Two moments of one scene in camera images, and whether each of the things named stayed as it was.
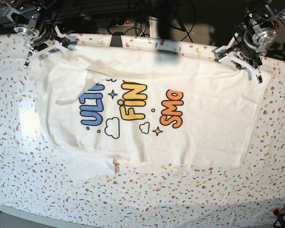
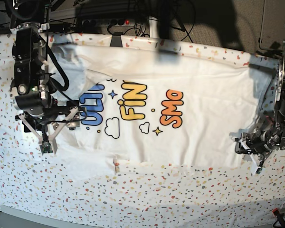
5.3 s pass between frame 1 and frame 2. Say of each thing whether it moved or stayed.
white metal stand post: stayed
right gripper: moved
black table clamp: stayed
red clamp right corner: stayed
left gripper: moved
